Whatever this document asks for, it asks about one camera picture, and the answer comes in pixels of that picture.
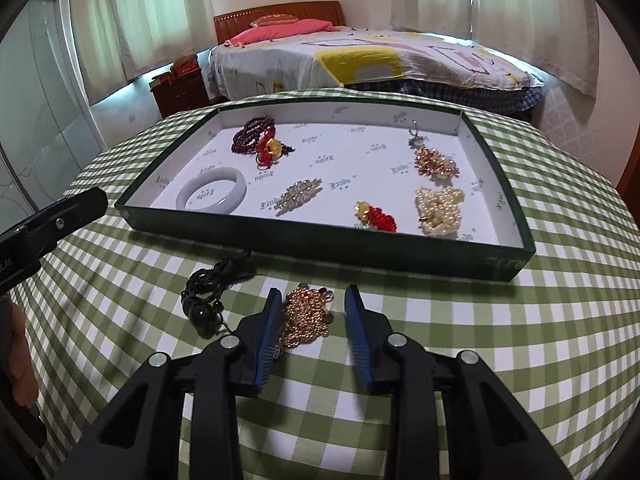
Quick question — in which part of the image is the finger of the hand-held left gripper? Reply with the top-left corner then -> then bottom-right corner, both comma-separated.
0,187 -> 109,266

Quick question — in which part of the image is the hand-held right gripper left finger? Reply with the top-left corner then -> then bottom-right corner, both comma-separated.
55,287 -> 286,480

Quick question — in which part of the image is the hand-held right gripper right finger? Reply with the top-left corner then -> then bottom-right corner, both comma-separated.
344,284 -> 576,480

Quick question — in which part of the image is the rose gold beaded bracelet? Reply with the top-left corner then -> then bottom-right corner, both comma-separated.
277,284 -> 335,353

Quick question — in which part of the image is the black cord pendant necklace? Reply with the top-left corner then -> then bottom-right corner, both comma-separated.
181,249 -> 263,339

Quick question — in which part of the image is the green jewelry box tray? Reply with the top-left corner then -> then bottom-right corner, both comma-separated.
115,100 -> 537,282

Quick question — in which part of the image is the red bead gold charm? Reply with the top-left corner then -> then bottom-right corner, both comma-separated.
352,200 -> 398,233

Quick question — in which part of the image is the white jade bangle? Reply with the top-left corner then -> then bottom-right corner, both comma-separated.
175,166 -> 248,214

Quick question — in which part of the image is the silver beaded ornament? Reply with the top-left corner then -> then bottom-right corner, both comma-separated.
274,177 -> 325,217

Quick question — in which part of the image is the pearl beaded ornament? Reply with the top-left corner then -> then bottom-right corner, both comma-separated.
415,186 -> 465,237

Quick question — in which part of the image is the red knot gold charm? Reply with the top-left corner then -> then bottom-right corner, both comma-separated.
254,127 -> 296,170

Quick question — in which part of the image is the pink beaded ornament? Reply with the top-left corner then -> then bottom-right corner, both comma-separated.
412,145 -> 461,180

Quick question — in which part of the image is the dark red bead bracelet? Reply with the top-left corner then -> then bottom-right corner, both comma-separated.
231,116 -> 278,157

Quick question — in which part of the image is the silver key ring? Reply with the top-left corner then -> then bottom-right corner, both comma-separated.
407,121 -> 430,148

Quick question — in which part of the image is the person's left hand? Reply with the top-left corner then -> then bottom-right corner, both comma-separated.
9,302 -> 41,409

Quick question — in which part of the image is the frosted glass sliding door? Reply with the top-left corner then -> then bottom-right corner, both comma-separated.
0,0 -> 108,241

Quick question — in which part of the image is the dark wooden nightstand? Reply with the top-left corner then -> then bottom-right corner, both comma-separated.
150,67 -> 210,119

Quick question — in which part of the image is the green checked tablecloth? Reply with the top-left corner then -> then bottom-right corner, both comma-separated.
10,87 -> 640,480

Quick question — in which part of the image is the wide pale window curtain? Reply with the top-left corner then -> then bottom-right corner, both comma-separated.
470,0 -> 599,98
112,0 -> 201,81

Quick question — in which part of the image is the wooden bed headboard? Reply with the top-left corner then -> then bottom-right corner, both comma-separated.
213,1 -> 347,46

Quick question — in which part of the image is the blue plaid bed sheet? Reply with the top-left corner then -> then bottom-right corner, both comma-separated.
350,77 -> 543,121

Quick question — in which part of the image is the orange cushion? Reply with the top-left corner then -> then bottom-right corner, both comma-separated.
250,14 -> 301,28

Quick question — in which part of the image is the bed with patterned cover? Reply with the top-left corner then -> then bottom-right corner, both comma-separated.
209,27 -> 546,101

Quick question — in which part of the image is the pink pillow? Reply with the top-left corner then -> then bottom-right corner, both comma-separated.
223,18 -> 338,48

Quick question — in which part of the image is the wooden door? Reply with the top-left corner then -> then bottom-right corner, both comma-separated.
617,130 -> 640,201

